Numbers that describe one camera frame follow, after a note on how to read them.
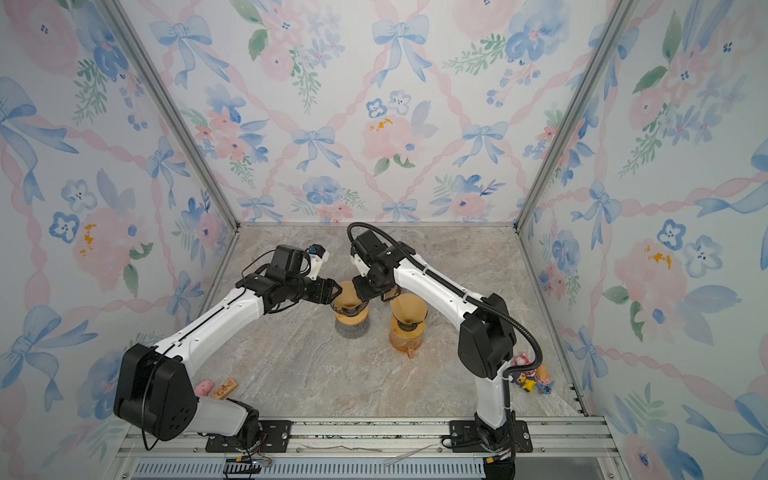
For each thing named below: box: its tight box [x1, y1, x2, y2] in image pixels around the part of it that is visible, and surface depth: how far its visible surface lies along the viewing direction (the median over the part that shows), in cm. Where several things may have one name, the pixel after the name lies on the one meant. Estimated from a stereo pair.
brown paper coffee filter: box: [391, 293, 427, 324], surface depth 83 cm
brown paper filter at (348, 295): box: [332, 280, 363, 306], surface depth 85 cm
